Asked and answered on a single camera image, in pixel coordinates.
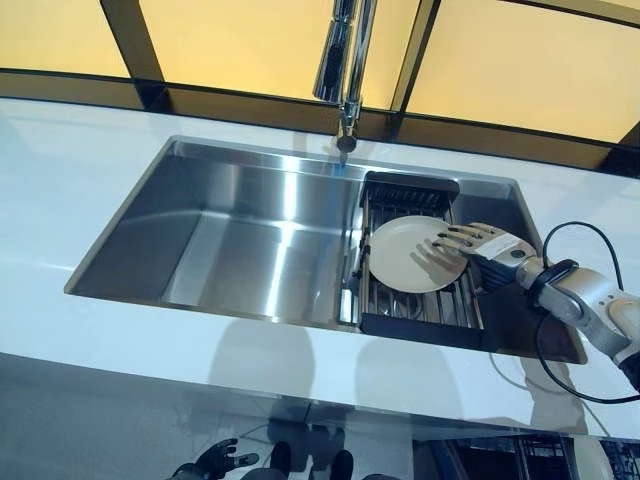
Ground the chrome pull-down kitchen faucet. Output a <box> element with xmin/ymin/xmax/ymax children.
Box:
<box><xmin>312</xmin><ymin>0</ymin><xmax>379</xmax><ymax>152</ymax></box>

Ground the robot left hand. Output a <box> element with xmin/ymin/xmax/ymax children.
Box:
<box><xmin>174</xmin><ymin>437</ymin><xmax>261</xmax><ymax>480</ymax></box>

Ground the black dish drying rack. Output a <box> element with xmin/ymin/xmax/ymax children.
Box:
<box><xmin>352</xmin><ymin>169</ymin><xmax>496</xmax><ymax>351</ymax></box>

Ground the dishwasher wire rack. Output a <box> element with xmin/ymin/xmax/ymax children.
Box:
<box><xmin>514</xmin><ymin>434</ymin><xmax>640</xmax><ymax>480</ymax></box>

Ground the stainless steel sink basin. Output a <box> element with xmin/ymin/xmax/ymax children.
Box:
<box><xmin>63</xmin><ymin>134</ymin><xmax>589</xmax><ymax>365</ymax></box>

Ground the backlit yellow panelled window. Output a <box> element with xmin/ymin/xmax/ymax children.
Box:
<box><xmin>0</xmin><ymin>0</ymin><xmax>640</xmax><ymax>176</ymax></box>

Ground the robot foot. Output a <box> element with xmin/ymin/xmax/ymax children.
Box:
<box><xmin>269</xmin><ymin>440</ymin><xmax>294</xmax><ymax>476</ymax></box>
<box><xmin>331</xmin><ymin>448</ymin><xmax>355</xmax><ymax>480</ymax></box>

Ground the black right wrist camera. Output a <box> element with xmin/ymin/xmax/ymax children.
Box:
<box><xmin>529</xmin><ymin>259</ymin><xmax>579</xmax><ymax>301</ymax></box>

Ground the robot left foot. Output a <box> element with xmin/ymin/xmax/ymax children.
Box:
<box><xmin>269</xmin><ymin>440</ymin><xmax>294</xmax><ymax>476</ymax></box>

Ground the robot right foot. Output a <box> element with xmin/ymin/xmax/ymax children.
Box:
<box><xmin>331</xmin><ymin>448</ymin><xmax>355</xmax><ymax>480</ymax></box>

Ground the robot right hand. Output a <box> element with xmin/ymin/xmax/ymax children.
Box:
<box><xmin>432</xmin><ymin>222</ymin><xmax>546</xmax><ymax>291</ymax></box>

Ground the beige round plate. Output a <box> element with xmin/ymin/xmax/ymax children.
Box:
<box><xmin>367</xmin><ymin>215</ymin><xmax>474</xmax><ymax>294</ymax></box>

